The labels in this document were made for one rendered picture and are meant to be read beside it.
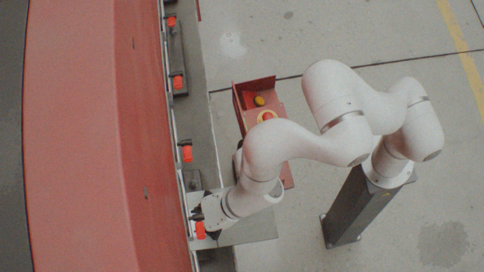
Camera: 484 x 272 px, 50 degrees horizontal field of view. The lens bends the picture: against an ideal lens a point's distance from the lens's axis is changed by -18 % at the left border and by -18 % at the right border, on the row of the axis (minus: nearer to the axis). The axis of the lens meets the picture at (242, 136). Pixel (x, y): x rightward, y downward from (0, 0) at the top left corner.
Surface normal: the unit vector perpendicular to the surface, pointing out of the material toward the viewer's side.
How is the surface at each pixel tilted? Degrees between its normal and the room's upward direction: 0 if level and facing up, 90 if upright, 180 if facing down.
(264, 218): 0
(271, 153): 57
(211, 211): 50
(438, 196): 0
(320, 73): 20
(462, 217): 0
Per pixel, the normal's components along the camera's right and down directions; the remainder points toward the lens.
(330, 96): -0.29, -0.25
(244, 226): 0.00, -0.36
